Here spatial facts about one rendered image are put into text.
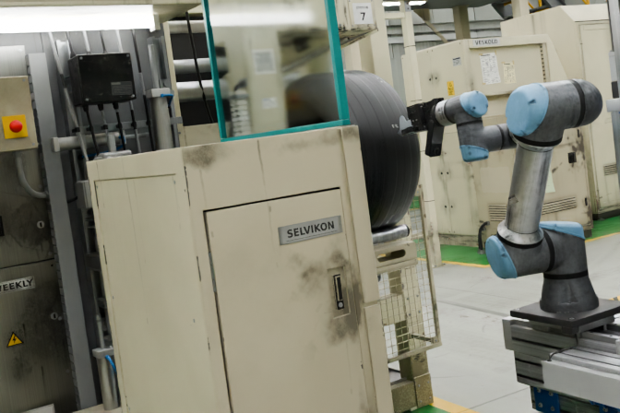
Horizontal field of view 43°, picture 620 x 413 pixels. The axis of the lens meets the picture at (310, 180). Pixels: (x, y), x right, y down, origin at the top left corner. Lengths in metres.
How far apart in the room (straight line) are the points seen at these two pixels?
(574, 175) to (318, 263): 6.23
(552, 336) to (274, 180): 1.01
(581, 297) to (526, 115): 0.55
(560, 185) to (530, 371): 5.31
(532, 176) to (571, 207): 5.68
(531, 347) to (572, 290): 0.22
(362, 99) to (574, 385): 1.07
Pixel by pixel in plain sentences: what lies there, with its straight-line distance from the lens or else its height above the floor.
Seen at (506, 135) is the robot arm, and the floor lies 1.19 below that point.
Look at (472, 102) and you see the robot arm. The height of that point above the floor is 1.29.
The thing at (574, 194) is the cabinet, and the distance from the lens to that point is 7.68.
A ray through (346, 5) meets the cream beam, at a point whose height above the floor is 1.73.
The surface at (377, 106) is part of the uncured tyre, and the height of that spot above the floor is 1.33.
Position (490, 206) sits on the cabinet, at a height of 0.42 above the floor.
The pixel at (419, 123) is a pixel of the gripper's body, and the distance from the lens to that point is 2.40.
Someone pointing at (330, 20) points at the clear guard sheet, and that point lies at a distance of 1.63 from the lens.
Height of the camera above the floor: 1.25
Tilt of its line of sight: 3 degrees down
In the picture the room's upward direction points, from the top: 7 degrees counter-clockwise
